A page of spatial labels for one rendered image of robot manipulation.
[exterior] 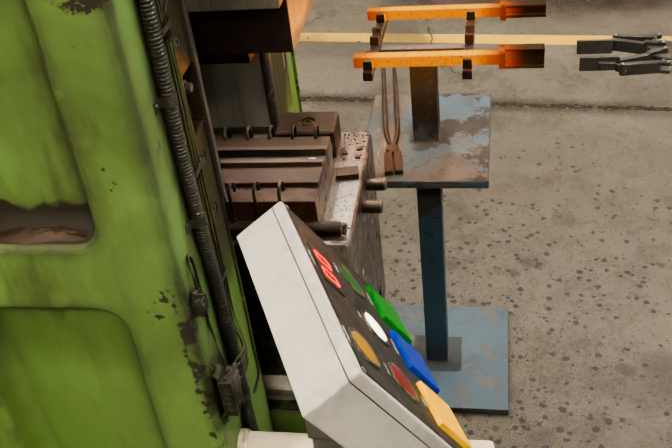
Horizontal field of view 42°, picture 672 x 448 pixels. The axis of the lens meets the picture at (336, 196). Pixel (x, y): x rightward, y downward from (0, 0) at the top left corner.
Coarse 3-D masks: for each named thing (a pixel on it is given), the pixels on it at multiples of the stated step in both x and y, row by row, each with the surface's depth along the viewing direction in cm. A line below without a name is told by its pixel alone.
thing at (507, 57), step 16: (512, 48) 182; (528, 48) 182; (544, 48) 181; (384, 64) 188; (400, 64) 187; (416, 64) 187; (432, 64) 186; (448, 64) 186; (480, 64) 185; (496, 64) 184; (512, 64) 184; (528, 64) 184
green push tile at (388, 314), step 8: (368, 288) 126; (376, 296) 125; (376, 304) 123; (384, 304) 126; (384, 312) 122; (392, 312) 127; (384, 320) 121; (392, 320) 123; (400, 320) 128; (392, 328) 122; (400, 328) 124; (408, 336) 125
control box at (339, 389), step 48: (240, 240) 118; (288, 240) 112; (288, 288) 106; (336, 288) 108; (288, 336) 101; (336, 336) 96; (336, 384) 92; (384, 384) 96; (336, 432) 95; (384, 432) 97; (432, 432) 100
